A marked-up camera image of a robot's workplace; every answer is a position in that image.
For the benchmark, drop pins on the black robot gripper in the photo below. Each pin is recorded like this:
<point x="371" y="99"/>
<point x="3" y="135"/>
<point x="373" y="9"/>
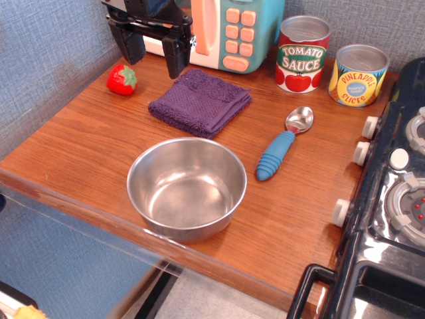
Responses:
<point x="129" y="20"/>

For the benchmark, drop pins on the blue handled metal spoon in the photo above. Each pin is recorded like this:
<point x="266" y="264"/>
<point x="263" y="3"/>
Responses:
<point x="298" y="121"/>

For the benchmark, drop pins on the purple folded towel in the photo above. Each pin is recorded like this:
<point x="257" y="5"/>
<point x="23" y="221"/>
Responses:
<point x="200" y="104"/>

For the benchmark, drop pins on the stainless steel pot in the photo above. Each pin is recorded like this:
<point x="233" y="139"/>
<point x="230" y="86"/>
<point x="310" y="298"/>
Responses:
<point x="187" y="189"/>

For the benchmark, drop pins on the red toy strawberry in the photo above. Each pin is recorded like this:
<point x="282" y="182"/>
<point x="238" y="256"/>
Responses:
<point x="122" y="80"/>

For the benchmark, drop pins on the toy microwave teal and peach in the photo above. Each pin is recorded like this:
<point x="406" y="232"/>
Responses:
<point x="233" y="36"/>

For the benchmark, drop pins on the tomato sauce can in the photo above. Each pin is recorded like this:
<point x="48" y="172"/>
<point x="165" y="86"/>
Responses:
<point x="302" y="49"/>

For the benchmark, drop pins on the pineapple slices can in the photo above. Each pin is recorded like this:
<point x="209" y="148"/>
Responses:
<point x="358" y="75"/>

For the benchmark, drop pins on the white stove knob upper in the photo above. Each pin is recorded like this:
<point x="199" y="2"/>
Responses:
<point x="369" y="127"/>

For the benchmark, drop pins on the white stove knob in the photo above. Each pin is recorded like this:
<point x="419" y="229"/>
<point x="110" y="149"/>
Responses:
<point x="360" y="153"/>
<point x="369" y="127"/>
<point x="340" y="211"/>

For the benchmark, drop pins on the white stove knob middle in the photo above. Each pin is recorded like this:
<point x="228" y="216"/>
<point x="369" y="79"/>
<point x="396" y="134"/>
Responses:
<point x="360" y="153"/>

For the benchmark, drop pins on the white stove knob lower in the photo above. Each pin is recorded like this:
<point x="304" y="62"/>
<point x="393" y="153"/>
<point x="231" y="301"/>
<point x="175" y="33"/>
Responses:
<point x="340" y="211"/>

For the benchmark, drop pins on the yellow object bottom left corner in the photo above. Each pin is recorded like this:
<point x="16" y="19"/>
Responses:
<point x="29" y="312"/>

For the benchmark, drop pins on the black toy stove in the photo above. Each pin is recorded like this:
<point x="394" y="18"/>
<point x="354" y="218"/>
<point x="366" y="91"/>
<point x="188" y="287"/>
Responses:
<point x="380" y="257"/>

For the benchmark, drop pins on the black oven door handle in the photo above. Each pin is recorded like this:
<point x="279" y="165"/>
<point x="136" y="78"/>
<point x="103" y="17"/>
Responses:
<point x="312" y="273"/>

